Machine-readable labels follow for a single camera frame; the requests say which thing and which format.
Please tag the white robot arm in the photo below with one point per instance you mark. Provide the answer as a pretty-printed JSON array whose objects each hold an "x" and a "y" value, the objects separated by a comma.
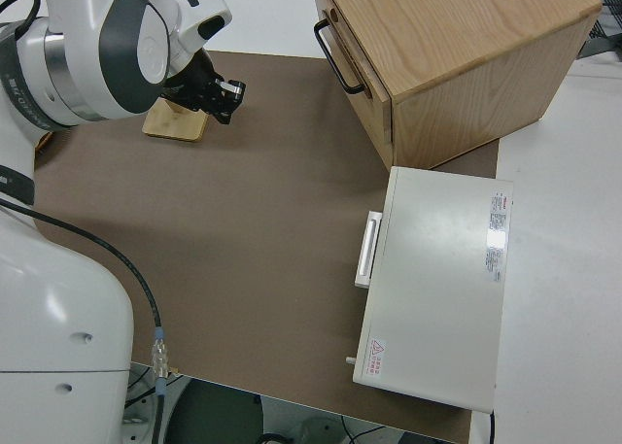
[{"x": 58, "y": 293}]

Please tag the wooden mug rack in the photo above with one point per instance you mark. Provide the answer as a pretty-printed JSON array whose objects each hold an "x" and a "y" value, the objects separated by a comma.
[{"x": 180, "y": 126}]

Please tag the light wooden cabinet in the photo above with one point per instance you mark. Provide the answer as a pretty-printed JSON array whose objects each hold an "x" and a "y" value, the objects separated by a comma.
[{"x": 461, "y": 50}]

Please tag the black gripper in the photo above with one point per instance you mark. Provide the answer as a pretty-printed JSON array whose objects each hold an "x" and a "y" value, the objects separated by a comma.
[{"x": 194, "y": 84}]

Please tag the white box appliance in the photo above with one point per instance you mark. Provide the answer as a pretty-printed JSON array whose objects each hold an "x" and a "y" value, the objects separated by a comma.
[{"x": 437, "y": 279}]

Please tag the brown table mat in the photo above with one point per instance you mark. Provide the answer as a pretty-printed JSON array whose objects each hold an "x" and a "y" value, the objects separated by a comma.
[{"x": 243, "y": 196}]

